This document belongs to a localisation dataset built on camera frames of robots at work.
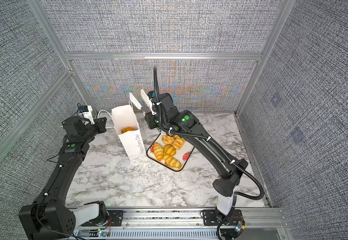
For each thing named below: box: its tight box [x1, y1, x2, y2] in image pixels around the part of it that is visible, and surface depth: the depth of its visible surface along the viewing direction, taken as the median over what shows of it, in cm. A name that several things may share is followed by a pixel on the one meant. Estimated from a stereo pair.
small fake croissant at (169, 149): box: [163, 144, 176, 156], surface depth 96 cm
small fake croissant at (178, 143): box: [172, 137, 186, 150], surface depth 99 cm
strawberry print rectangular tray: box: [146, 132, 195, 172], surface depth 97 cm
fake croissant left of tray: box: [153, 142, 165, 162], surface depth 95 cm
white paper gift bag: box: [111, 105, 146, 161], surface depth 90 cm
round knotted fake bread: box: [162, 134, 175, 145], surface depth 102 cm
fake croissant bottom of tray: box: [163, 154, 182, 169], surface depth 92 cm
